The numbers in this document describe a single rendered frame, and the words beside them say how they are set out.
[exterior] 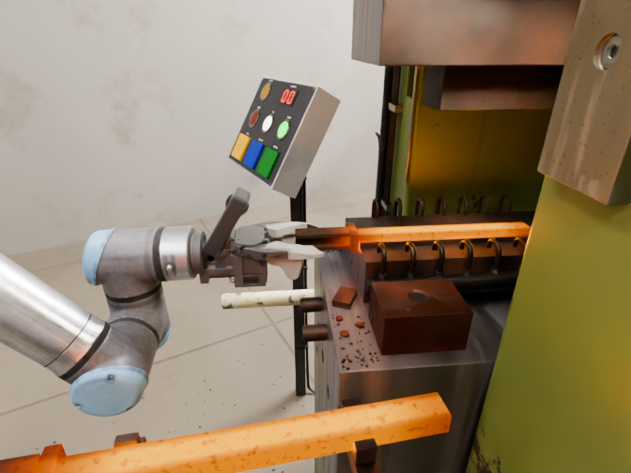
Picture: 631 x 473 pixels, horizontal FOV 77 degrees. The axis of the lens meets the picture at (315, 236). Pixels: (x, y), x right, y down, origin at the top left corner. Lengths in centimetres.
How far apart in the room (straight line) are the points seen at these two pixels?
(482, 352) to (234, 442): 36
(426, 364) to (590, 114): 34
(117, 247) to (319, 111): 59
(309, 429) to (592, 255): 29
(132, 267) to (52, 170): 250
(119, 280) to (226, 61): 261
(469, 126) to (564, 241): 48
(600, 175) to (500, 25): 27
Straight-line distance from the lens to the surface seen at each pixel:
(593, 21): 41
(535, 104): 67
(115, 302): 73
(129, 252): 67
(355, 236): 65
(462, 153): 89
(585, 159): 39
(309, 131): 103
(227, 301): 117
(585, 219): 42
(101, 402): 65
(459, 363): 58
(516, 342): 53
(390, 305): 55
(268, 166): 105
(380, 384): 57
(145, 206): 324
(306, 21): 342
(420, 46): 55
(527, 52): 60
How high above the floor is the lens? 130
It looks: 26 degrees down
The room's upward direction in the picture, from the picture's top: straight up
